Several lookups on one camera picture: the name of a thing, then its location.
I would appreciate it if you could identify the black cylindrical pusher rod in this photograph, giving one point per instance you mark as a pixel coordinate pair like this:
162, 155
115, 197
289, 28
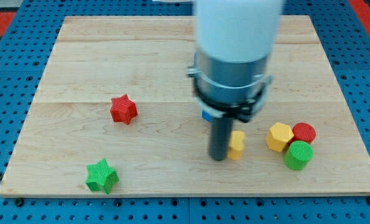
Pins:
220, 134

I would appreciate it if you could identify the silver clamp mount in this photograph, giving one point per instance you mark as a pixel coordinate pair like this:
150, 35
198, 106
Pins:
229, 89

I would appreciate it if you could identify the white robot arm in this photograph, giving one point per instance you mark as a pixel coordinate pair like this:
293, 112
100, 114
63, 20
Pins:
234, 39

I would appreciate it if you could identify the yellow heart block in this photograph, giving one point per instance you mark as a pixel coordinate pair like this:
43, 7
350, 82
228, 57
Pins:
236, 145

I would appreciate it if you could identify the red star block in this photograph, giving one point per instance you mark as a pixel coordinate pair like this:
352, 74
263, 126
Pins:
123, 109

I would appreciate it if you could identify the green star block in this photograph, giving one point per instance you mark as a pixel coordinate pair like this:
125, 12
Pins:
101, 177

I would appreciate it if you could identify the blue block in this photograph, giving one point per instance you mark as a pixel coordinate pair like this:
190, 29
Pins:
206, 116

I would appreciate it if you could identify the yellow hexagon block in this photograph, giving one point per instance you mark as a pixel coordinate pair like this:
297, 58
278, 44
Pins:
278, 137

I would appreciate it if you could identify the red cylinder block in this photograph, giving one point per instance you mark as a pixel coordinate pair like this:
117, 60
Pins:
304, 132

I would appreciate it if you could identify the green cylinder block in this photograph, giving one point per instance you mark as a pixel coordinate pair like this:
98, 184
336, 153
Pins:
298, 155

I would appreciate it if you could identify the wooden board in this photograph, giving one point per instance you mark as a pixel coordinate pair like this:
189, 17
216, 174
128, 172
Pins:
163, 152

